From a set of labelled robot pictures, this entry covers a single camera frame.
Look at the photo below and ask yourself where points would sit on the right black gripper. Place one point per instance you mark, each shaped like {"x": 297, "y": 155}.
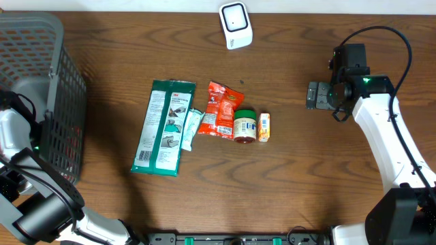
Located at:
{"x": 321, "y": 101}

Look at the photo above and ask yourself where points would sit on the small orange box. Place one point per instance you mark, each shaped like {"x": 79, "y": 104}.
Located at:
{"x": 264, "y": 127}

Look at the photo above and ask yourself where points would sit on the green lid jar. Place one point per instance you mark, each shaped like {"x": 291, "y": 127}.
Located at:
{"x": 245, "y": 126}

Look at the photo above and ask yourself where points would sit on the red snack bag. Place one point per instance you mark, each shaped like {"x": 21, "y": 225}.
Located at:
{"x": 218, "y": 119}

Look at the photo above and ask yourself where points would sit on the light green wipes pack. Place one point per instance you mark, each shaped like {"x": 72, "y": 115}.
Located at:
{"x": 192, "y": 124}

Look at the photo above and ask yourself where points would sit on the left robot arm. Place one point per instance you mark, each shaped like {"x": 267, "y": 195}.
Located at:
{"x": 37, "y": 203}

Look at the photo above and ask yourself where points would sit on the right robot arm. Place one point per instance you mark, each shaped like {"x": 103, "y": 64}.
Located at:
{"x": 406, "y": 212}

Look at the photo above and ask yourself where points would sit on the white barcode scanner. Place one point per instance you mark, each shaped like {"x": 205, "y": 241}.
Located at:
{"x": 236, "y": 25}

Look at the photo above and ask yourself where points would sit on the grey plastic mesh basket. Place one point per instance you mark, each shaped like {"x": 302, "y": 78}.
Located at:
{"x": 36, "y": 64}

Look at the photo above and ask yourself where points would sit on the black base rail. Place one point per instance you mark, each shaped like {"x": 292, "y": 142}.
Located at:
{"x": 294, "y": 238}

